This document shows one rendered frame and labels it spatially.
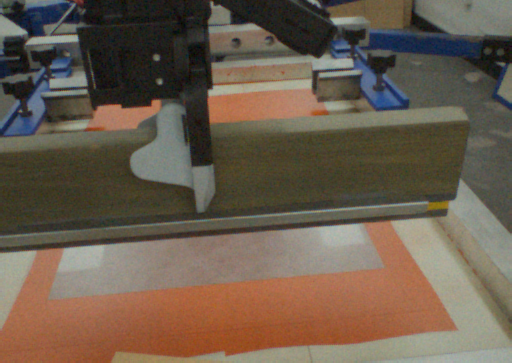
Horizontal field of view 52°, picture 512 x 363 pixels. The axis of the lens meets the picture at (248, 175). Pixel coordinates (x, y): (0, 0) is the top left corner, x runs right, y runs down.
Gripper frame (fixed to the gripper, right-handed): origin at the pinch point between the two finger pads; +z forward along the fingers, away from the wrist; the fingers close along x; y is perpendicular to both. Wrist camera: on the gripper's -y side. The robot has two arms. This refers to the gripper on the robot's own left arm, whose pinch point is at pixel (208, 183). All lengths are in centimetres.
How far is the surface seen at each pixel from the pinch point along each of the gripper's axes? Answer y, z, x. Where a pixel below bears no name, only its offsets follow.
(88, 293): 12.9, 14.1, -4.2
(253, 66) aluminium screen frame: -10, 11, -61
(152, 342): 6.1, 14.1, 3.0
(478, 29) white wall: -200, 84, -330
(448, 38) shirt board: -63, 17, -92
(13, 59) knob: 36, 8, -67
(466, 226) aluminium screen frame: -25.7, 10.5, -5.0
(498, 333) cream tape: -24.0, 13.9, 5.9
